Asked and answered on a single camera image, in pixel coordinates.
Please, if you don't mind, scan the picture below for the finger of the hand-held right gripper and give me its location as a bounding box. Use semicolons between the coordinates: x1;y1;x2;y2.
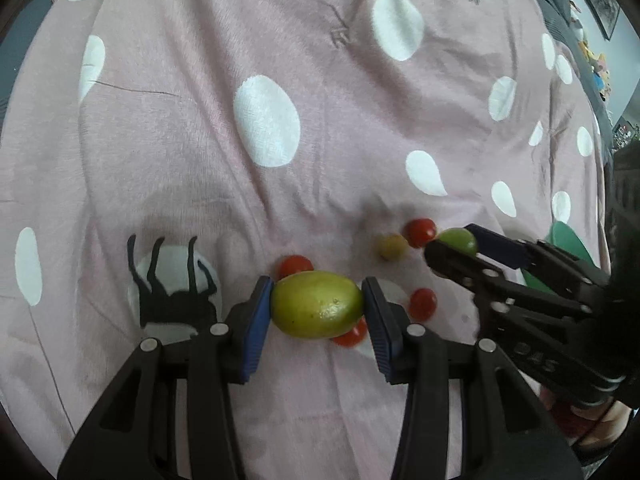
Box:
424;241;596;317
465;224;608;288

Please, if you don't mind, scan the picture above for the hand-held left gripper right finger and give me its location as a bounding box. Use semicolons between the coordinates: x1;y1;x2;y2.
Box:
361;277;583;480

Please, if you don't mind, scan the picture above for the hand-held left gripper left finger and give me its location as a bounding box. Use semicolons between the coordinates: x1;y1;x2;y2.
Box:
57;275;273;480

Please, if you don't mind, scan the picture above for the yellow-green oval tomato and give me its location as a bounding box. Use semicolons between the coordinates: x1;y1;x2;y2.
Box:
436;227;478;257

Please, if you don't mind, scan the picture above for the red cherry tomato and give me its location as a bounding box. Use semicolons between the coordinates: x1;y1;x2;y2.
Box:
277;255;315;280
404;218;437;249
409;287;438;322
330;317;370;348

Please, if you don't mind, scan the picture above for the small yellow cherry tomato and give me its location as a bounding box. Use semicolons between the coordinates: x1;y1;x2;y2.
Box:
376;234;410;262

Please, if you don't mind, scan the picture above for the green citrus fruit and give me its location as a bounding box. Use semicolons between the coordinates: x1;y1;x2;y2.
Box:
270;271;365;340

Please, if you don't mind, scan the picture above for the green plastic bowl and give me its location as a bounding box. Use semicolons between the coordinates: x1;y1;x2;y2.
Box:
520;222;601;291

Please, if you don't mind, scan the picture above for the person's right hand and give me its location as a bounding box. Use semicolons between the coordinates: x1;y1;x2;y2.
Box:
540;385;633;457

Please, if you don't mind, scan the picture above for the pink polka dot blanket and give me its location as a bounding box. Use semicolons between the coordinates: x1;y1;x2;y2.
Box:
0;0;616;480

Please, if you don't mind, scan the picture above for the row of plush toys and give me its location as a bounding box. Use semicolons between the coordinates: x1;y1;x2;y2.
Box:
570;0;613;106

